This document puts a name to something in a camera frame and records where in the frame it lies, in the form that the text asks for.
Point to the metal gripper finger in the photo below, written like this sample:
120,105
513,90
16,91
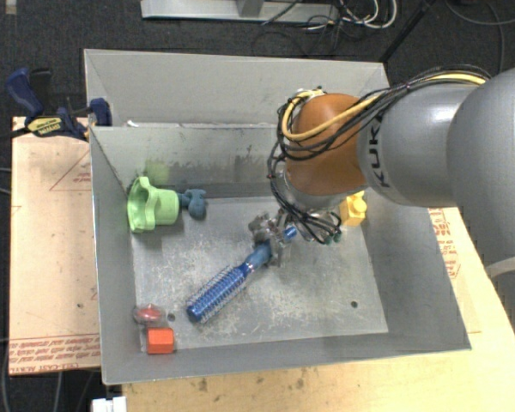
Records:
259,230
280,256

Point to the blue hair brush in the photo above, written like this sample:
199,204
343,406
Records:
221,292

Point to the grey metal bin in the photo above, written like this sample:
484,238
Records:
317,298

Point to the yellow toy brick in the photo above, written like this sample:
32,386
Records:
354,210

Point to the dark blue toy figure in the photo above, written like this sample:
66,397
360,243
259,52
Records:
196,206

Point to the green plastic cup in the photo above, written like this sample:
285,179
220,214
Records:
152,206

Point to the red and clear spinning top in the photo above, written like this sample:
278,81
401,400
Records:
148,314

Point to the orange cube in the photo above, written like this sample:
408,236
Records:
159,341

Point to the brown cardboard board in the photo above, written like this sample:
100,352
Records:
51,251

